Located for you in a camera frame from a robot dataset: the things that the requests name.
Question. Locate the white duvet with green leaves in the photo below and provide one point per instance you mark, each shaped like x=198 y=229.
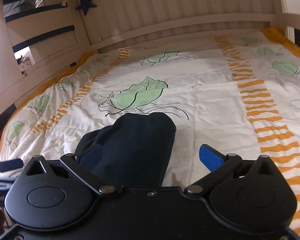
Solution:
x=250 y=111

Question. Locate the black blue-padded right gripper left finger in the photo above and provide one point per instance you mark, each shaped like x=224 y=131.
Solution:
x=81 y=165

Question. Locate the white shelf unit with slots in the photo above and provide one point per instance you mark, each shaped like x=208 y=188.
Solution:
x=38 y=38

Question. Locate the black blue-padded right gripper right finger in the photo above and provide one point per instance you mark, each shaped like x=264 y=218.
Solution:
x=220 y=167

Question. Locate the dark navy garment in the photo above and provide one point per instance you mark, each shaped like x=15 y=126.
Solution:
x=136 y=149

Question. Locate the dark blue star ornament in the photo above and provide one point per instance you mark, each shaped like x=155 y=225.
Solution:
x=85 y=5

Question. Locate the white slatted bed frame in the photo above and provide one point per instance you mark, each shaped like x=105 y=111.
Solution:
x=115 y=24

